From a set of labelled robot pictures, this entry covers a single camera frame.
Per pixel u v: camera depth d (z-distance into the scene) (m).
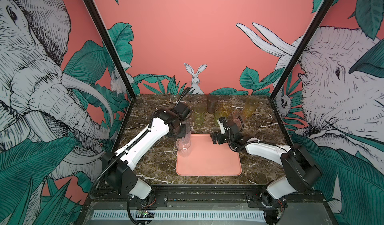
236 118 1.05
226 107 1.17
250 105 1.06
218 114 1.01
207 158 0.86
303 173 0.44
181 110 0.60
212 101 1.01
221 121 0.82
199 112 1.06
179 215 0.70
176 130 0.66
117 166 0.41
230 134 0.69
